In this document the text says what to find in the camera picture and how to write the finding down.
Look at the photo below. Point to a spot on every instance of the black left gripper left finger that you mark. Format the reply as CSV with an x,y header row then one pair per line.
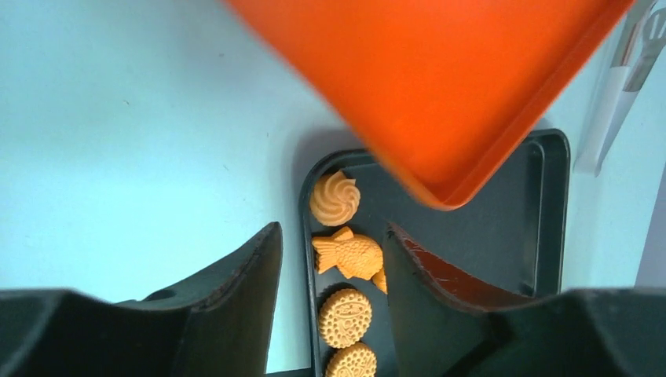
x,y
228,307

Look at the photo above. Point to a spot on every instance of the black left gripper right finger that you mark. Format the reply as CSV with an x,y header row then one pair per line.
x,y
440,313

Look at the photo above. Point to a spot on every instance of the black baking tray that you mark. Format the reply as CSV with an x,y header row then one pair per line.
x,y
511,234

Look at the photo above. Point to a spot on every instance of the orange box lid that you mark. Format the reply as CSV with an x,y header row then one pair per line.
x,y
441,92

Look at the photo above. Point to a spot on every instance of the silver metal tongs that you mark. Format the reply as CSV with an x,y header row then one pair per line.
x,y
640,44

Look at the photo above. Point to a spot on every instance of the orange fish cookie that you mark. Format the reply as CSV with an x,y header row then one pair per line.
x,y
379,280
353,255

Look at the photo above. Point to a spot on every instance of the round orange biscuit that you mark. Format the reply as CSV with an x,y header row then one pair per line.
x,y
344,318
357,360

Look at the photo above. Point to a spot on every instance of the orange swirl cookie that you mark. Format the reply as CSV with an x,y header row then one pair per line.
x,y
335,199

